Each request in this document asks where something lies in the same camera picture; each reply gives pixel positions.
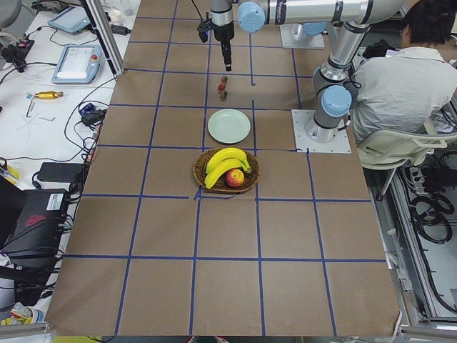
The teach pendant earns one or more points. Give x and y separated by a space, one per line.
71 20
78 64

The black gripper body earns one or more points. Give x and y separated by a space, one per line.
223 33

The white office chair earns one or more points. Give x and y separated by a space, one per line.
390 149

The teach pendant near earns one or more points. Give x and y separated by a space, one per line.
78 64

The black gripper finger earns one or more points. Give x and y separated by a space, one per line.
226 54

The light green plate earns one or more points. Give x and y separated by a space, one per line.
229 126

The seated person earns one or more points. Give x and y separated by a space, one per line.
400 92

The black computer box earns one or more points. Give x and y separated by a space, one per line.
32 220

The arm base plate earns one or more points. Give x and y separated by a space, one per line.
311 138
303 36

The black power adapter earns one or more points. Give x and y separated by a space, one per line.
59 172

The red apple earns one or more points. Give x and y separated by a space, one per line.
234 178

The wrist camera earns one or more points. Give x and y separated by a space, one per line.
204 27

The yellow banana bunch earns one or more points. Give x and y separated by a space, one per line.
222 161

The teach pendant far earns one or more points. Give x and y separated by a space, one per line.
71 20

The wicker fruit basket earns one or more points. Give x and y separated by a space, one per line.
251 178

